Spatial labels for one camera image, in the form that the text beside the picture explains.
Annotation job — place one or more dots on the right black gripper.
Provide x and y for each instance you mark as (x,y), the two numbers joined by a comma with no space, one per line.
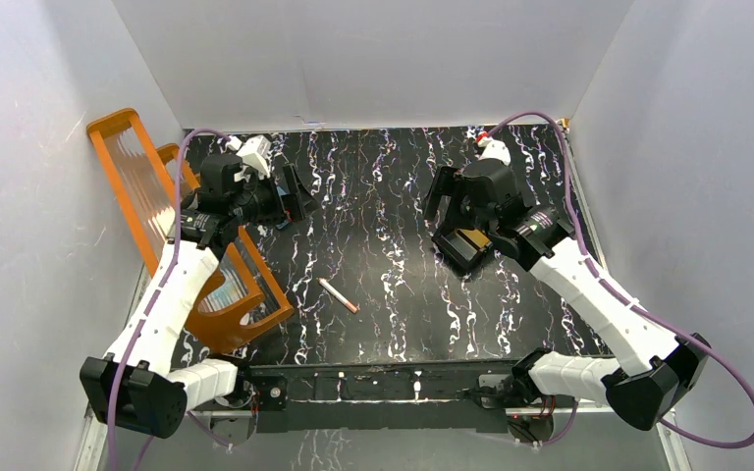
(445,181)

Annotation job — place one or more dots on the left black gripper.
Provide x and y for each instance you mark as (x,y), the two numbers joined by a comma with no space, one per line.
(282,199)

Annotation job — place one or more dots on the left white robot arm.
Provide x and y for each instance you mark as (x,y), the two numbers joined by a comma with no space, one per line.
(133,385)

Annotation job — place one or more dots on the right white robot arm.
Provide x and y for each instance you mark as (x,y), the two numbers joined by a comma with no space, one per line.
(650,369)

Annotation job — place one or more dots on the black card box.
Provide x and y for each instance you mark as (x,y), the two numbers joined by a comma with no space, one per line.
(465,248)

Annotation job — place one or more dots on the white pink pen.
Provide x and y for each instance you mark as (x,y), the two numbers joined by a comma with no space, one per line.
(338,295)

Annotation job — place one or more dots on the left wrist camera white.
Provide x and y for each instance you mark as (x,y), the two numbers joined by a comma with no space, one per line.
(255,155)

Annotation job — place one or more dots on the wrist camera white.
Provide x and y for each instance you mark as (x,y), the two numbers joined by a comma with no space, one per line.
(255,155)
(491,148)

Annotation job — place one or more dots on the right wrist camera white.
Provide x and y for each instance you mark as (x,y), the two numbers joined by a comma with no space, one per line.
(491,148)

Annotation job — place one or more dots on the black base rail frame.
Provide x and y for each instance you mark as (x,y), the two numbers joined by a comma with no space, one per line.
(474,395)

